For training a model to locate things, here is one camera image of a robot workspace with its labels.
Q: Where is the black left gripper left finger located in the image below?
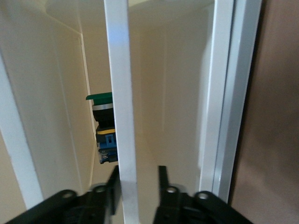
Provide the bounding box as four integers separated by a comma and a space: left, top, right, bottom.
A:
77, 165, 123, 224

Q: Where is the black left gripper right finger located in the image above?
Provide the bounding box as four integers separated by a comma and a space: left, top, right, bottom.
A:
152, 165, 195, 224

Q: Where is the green push button switch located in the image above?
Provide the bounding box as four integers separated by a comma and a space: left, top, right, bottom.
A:
85, 92, 119, 165

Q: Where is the white drawer cabinet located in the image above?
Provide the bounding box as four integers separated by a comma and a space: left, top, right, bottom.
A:
0, 0, 263, 224

